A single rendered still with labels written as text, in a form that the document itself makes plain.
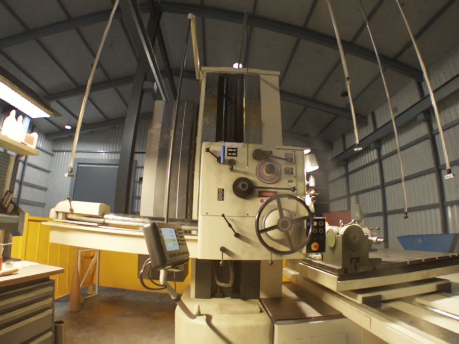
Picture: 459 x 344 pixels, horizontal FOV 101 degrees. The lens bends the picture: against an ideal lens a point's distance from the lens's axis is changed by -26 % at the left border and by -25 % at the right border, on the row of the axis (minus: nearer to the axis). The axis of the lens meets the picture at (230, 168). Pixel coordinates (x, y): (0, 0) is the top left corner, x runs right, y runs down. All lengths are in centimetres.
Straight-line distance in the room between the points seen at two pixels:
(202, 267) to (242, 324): 75
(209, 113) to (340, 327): 230
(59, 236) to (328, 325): 230
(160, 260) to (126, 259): 325
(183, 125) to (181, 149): 26
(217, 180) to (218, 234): 37
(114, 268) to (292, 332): 328
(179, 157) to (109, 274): 275
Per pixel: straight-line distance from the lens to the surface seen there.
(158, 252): 119
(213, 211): 171
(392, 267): 209
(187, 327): 199
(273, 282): 248
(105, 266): 459
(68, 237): 236
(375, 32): 965
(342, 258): 182
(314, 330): 205
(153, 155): 255
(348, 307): 202
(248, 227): 172
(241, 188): 166
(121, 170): 661
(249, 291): 245
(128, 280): 447
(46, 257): 360
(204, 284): 242
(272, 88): 287
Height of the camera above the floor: 128
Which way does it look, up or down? 14 degrees up
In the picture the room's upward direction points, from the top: 2 degrees clockwise
